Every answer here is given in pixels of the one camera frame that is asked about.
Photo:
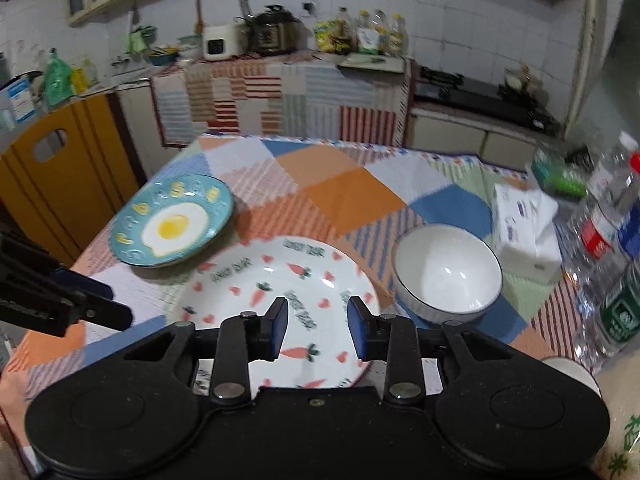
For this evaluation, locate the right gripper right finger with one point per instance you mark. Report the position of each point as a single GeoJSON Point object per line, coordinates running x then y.
{"type": "Point", "coordinates": [393, 340]}

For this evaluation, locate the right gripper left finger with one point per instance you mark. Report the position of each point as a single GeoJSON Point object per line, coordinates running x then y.
{"type": "Point", "coordinates": [242, 339]}

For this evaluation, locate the white ribbed bowl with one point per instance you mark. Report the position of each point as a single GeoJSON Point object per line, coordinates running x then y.
{"type": "Point", "coordinates": [443, 273]}
{"type": "Point", "coordinates": [573, 369]}

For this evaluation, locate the blue fried egg plate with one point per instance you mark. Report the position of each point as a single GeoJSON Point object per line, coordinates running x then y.
{"type": "Point", "coordinates": [170, 220]}

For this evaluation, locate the stacked bowls on counter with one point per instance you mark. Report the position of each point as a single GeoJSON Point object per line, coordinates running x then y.
{"type": "Point", "coordinates": [190, 47]}

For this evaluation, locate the wooden chair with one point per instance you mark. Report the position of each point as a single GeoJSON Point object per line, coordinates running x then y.
{"type": "Point", "coordinates": [66, 176]}

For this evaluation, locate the patchwork tablecloth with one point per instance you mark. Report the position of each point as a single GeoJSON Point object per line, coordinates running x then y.
{"type": "Point", "coordinates": [356, 197]}

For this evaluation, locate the white tissue pack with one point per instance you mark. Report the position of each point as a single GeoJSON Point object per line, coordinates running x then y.
{"type": "Point", "coordinates": [523, 234]}

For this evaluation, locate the red label water bottle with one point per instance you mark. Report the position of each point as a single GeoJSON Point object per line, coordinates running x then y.
{"type": "Point", "coordinates": [610, 191]}

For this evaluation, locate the green label water bottle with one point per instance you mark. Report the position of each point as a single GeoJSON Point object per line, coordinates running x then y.
{"type": "Point", "coordinates": [615, 323]}

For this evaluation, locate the bag of rice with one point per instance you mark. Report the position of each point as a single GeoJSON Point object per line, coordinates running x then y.
{"type": "Point", "coordinates": [620, 388]}

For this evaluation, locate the green plastic basket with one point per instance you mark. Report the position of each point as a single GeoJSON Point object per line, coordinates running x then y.
{"type": "Point", "coordinates": [556, 177]}

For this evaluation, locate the striped counter cloth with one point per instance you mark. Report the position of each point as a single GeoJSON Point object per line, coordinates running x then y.
{"type": "Point", "coordinates": [300, 95]}

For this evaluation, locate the black gas stove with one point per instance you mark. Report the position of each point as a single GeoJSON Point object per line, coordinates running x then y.
{"type": "Point", "coordinates": [500, 102]}

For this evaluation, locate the cutting board on counter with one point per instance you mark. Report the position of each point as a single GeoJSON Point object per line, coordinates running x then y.
{"type": "Point", "coordinates": [376, 63]}

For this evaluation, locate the blue label water bottle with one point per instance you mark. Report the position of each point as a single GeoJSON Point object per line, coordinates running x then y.
{"type": "Point", "coordinates": [628, 234]}

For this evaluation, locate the white rice cooker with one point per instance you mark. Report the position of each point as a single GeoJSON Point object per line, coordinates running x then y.
{"type": "Point", "coordinates": [220, 43]}

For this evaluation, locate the black pressure cooker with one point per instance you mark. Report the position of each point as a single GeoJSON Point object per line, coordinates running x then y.
{"type": "Point", "coordinates": [276, 31]}

